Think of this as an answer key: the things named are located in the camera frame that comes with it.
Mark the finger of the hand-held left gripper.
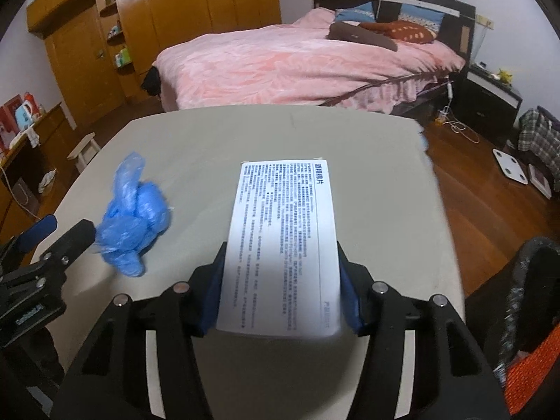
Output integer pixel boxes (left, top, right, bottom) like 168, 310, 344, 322
26, 219, 97, 281
0, 214, 58, 260

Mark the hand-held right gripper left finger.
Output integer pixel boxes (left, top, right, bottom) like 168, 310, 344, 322
52, 251, 228, 420

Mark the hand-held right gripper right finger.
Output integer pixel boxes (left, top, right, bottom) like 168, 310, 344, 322
337, 247, 510, 420

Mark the blue plastic bag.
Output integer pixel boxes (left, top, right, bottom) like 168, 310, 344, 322
90, 152, 172, 277

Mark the white printed box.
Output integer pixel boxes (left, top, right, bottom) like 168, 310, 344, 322
216, 157, 344, 340

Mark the orange bubble mat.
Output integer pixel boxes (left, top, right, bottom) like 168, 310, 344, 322
503, 337, 560, 420

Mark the white cloth on desk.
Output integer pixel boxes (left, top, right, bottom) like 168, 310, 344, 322
11, 127, 41, 148

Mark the white wooden stool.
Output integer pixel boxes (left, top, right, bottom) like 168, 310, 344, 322
67, 132, 102, 173

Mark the wooden desk cabinet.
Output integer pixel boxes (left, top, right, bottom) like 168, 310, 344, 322
0, 103, 79, 246

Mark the red gift box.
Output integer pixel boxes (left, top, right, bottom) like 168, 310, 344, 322
0, 94, 36, 154

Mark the blue white box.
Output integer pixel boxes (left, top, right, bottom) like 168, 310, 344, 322
15, 101, 36, 128

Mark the black cloth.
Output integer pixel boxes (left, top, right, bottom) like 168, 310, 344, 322
141, 65, 162, 96

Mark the white bathroom scale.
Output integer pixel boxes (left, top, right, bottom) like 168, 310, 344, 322
492, 149, 531, 186

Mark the small flat scale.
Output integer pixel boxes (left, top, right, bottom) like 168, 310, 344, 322
527, 164, 553, 200

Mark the black nightstand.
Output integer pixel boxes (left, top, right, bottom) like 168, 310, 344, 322
450, 65, 523, 147

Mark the bed with pink blanket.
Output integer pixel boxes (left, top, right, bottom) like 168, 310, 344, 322
155, 8, 467, 114

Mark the plaid bag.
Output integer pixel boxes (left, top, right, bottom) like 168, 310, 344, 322
507, 106, 560, 193

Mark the wooden wardrobe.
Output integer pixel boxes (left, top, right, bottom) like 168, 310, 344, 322
26, 0, 283, 130

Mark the brown pillow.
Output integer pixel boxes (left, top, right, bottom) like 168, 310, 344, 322
327, 23, 399, 51

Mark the red dotted pillow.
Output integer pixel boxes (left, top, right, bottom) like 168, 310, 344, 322
359, 20, 438, 44

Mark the plain blue pillow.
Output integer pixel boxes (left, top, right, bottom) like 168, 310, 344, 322
335, 2, 377, 23

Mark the blue patterned pillow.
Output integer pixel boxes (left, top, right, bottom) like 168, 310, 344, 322
396, 3, 445, 36

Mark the black bed headboard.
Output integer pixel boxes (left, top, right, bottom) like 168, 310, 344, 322
314, 0, 477, 68

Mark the white charging cable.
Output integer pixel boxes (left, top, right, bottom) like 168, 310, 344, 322
0, 164, 40, 219

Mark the white floor cable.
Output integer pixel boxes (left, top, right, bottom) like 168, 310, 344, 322
437, 107, 480, 143

